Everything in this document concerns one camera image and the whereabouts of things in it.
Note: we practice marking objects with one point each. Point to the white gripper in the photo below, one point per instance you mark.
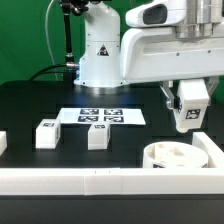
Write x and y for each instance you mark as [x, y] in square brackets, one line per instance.
[156, 54]

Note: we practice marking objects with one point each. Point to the white round stool seat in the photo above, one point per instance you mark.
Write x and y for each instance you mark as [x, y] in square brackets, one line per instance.
[170, 154]

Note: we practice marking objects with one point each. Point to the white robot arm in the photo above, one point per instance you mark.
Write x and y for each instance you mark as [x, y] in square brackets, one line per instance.
[101, 63]

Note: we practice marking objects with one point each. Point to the white sheet with tags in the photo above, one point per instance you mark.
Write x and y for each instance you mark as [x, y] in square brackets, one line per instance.
[112, 115]

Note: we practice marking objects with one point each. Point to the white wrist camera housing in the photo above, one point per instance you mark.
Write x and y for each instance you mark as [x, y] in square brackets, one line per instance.
[157, 13]

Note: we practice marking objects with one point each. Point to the black camera stand pole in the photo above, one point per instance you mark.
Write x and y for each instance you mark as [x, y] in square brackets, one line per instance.
[69, 75]

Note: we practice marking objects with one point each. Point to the white front fence wall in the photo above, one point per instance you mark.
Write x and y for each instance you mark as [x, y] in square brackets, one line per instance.
[111, 181]

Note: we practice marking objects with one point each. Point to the white left fence wall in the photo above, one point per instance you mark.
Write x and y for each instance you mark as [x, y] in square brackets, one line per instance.
[3, 141]

